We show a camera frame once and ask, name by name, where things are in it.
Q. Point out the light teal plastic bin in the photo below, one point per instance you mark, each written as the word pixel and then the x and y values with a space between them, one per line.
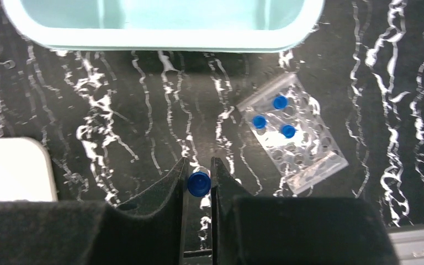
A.
pixel 210 26

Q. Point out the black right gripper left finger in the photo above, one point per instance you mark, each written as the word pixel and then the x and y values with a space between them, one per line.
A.
pixel 147 230

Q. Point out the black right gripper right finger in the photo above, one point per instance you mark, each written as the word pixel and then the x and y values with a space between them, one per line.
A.
pixel 284 230

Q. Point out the clear test tube rack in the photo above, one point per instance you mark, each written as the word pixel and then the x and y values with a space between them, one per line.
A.
pixel 286 121

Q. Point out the blue-capped tube in rack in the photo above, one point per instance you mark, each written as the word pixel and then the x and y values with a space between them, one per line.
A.
pixel 280 102

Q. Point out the blue-capped test tube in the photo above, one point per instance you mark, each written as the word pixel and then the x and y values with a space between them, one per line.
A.
pixel 199 182

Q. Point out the white plastic bin lid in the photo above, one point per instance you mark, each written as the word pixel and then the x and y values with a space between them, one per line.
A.
pixel 25 171

